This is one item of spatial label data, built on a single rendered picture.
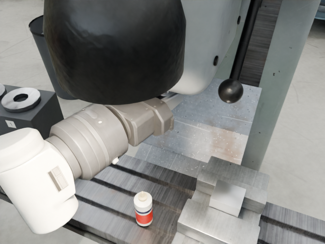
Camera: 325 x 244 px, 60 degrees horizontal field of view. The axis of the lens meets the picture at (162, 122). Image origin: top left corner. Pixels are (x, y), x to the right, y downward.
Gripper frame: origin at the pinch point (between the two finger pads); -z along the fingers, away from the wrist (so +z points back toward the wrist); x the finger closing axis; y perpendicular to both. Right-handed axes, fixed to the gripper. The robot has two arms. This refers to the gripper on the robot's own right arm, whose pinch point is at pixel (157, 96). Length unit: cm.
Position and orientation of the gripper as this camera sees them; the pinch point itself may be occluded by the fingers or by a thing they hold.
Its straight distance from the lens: 48.1
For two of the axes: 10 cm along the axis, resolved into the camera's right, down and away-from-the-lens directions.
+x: -7.5, -4.4, 4.9
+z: -6.6, 4.9, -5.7
